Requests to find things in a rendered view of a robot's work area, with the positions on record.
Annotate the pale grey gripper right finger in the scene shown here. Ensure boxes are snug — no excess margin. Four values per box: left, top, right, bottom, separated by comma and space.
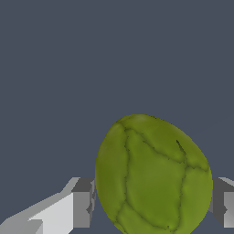
207, 176, 234, 229

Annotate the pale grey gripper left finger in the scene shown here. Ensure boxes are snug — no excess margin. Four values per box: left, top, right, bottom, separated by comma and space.
0, 176, 97, 234

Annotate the green egg-shaped ball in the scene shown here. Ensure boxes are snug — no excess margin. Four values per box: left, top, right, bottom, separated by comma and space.
94, 113, 214, 234

